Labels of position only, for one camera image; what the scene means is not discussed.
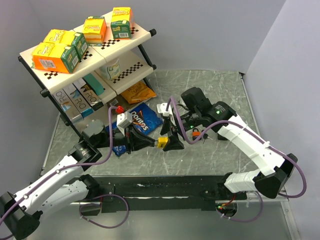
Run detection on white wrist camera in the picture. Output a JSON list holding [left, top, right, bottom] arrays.
[[116, 111, 133, 131], [156, 102, 175, 124]]

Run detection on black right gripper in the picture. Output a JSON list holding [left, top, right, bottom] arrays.
[[160, 109, 201, 152]]

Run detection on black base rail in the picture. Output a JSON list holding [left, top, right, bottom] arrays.
[[79, 175, 247, 213]]

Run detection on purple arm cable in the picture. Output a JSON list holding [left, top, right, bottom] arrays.
[[165, 96, 308, 223], [0, 106, 130, 238]]

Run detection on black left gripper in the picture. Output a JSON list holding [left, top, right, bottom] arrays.
[[95, 121, 155, 154]]

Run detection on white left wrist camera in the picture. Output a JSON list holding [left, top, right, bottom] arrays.
[[116, 111, 133, 131]]

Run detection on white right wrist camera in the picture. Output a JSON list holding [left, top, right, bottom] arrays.
[[156, 102, 175, 124]]

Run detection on front orange sponge box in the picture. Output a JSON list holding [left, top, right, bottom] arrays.
[[31, 42, 80, 74]]

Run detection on yellow honey dijon chip bag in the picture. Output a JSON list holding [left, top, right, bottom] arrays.
[[120, 81, 157, 104]]

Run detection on left white RO box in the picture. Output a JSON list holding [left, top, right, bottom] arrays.
[[53, 89, 83, 124]]

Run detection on orange padlock key bunch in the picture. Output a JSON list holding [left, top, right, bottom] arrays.
[[202, 133, 212, 144]]

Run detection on middle white RO box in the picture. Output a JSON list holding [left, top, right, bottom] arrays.
[[63, 84, 94, 118]]

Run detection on yellow padlock with key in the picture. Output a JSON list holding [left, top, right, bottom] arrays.
[[156, 136, 169, 149]]

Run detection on brown snack bag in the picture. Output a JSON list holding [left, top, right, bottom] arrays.
[[106, 95, 131, 111]]

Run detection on black padlock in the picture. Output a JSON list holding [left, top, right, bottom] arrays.
[[217, 134, 228, 141]]

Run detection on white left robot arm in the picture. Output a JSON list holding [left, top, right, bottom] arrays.
[[0, 120, 156, 240]]

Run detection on green yellow sponge box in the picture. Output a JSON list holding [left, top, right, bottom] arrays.
[[110, 7, 134, 40]]

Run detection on orange yellow sponge pack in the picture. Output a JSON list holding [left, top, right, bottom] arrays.
[[82, 16, 107, 45]]

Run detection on white ro box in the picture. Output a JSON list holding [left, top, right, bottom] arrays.
[[63, 84, 94, 118], [53, 89, 83, 124]]

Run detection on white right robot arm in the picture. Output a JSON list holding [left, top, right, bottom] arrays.
[[157, 87, 298, 199]]

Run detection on beige two-tier shelf rack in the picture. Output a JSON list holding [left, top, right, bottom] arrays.
[[18, 23, 157, 133]]

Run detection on orange padlock with keys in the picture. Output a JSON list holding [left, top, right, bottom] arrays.
[[192, 127, 202, 141]]

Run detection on teal box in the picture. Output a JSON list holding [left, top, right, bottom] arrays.
[[83, 73, 105, 96]]

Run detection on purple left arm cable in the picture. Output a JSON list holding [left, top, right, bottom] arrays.
[[0, 106, 130, 238]]

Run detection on blue Doritos chip bag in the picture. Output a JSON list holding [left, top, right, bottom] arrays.
[[106, 103, 163, 159]]

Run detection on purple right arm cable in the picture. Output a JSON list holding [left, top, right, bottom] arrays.
[[165, 96, 308, 223]]

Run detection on white paper cup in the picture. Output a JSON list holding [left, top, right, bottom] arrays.
[[99, 57, 121, 80]]

